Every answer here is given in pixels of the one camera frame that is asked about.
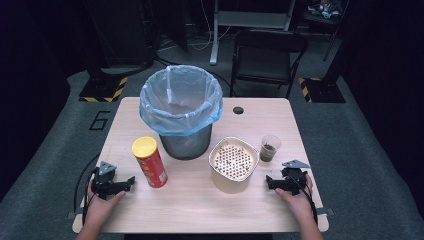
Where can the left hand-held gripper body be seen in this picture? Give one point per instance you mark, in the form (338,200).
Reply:
(103,183)

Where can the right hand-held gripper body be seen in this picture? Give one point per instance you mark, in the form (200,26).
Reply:
(293,180)

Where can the red chip can yellow lid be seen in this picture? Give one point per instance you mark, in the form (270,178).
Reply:
(151,165)

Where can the clear plastic cup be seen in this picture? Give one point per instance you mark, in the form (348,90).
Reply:
(270,148)

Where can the beige container with perforated strainer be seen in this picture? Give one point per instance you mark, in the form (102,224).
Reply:
(233,166)

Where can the black mesh trash can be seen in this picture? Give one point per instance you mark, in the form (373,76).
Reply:
(186,146)

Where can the translucent blue trash bag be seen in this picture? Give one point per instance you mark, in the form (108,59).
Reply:
(181,100)

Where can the person's right hand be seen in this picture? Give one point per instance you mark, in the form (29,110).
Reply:
(301,205)

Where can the person's left hand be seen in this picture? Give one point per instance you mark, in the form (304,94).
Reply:
(100,210)

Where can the black base with hazard stripes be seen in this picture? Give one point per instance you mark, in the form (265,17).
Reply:
(323,91)
(103,90)

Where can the black folding chair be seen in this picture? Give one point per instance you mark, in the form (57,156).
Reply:
(263,63)

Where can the colourful clutter on dark shelf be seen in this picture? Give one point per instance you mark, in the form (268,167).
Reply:
(325,9)

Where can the grey metal table bracket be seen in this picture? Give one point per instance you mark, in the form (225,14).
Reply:
(327,211)

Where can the white metal desk frame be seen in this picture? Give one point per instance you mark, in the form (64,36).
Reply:
(248,19)

